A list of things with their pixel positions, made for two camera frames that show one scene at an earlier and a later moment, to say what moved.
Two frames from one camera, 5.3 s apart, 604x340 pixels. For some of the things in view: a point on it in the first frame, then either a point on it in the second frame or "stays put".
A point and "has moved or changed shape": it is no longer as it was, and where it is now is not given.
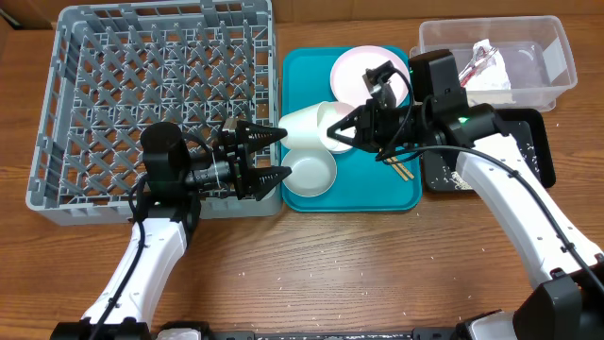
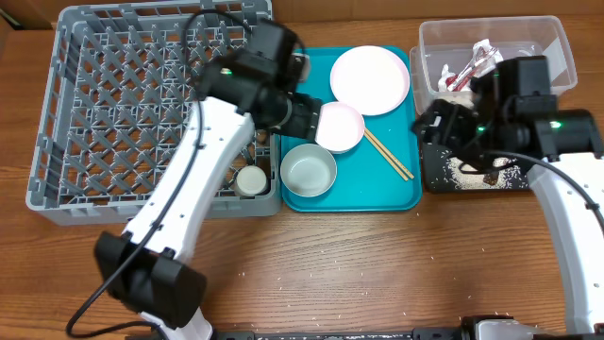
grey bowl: (313, 172) stays put
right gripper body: (370, 124) to (437, 126)
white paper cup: (302, 129) has moved or changed shape
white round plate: (348, 84) stays put
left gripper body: (234, 162) to (293, 115)
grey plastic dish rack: (116, 68) stays put
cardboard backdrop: (42, 14) stays put
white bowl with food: (328, 113) stays put
